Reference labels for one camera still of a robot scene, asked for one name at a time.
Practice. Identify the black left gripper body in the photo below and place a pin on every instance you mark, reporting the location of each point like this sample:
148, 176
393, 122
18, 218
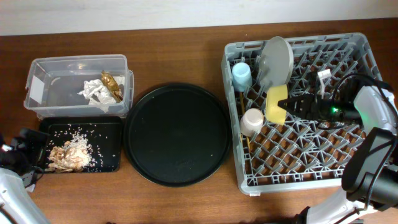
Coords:
23, 144

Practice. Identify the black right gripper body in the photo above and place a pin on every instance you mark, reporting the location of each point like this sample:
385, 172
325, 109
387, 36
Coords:
329, 110

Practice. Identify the yellow bowl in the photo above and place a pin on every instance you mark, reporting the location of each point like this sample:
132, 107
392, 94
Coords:
274, 113

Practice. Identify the grey plate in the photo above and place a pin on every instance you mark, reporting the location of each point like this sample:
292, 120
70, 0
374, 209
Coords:
276, 63

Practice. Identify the pink cup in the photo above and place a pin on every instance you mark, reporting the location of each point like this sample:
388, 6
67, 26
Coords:
251, 122

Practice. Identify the blue cup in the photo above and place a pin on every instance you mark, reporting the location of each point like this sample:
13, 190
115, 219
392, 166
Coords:
242, 78

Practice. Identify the white napkin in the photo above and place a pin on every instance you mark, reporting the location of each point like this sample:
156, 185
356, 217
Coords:
97, 94

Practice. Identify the gold foil wrapper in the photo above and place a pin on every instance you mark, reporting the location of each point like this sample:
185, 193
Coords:
112, 86

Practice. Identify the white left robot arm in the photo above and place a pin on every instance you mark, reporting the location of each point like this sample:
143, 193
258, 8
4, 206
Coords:
16, 204

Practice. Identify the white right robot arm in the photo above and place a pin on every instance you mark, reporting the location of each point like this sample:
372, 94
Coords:
367, 184

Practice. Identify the grey dishwasher rack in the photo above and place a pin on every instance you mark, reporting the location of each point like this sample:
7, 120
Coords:
296, 155

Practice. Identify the food scraps pile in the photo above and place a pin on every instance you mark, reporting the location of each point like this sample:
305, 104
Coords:
72, 156

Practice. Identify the black rectangular tray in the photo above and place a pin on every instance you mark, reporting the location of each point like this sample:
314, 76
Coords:
104, 134

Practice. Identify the clear plastic bin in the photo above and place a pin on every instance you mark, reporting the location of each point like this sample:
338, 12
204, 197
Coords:
53, 84

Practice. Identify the round black tray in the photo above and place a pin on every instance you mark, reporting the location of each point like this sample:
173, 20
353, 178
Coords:
177, 135

